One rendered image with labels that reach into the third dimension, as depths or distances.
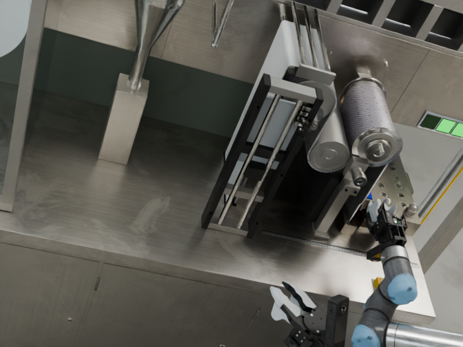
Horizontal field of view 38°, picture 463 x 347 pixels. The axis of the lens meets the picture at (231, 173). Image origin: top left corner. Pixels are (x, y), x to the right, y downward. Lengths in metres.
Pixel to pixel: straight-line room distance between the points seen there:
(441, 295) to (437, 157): 1.25
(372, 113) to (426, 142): 2.71
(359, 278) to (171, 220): 0.61
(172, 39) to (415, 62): 0.78
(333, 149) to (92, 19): 0.83
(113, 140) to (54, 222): 0.32
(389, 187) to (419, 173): 2.12
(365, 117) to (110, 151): 0.77
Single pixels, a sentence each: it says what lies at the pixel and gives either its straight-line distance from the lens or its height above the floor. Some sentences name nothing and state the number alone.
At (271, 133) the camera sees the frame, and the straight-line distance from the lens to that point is 1.81.
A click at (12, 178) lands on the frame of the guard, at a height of 1.03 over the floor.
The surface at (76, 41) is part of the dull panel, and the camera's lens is 2.19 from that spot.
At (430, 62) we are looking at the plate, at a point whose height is 1.39.
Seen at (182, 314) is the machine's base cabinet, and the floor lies 0.65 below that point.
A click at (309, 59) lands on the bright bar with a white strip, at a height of 1.44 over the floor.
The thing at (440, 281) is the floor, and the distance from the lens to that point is 3.78.
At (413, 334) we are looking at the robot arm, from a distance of 1.79.
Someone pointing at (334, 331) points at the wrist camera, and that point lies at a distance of 1.42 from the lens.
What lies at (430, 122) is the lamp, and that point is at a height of 1.18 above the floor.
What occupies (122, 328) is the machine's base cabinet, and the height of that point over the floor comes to 0.52.
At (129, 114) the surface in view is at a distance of 1.99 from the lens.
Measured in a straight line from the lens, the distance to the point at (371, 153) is 2.00.
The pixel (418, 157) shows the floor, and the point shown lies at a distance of 4.55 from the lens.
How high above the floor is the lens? 2.30
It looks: 39 degrees down
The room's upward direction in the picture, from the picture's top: 24 degrees clockwise
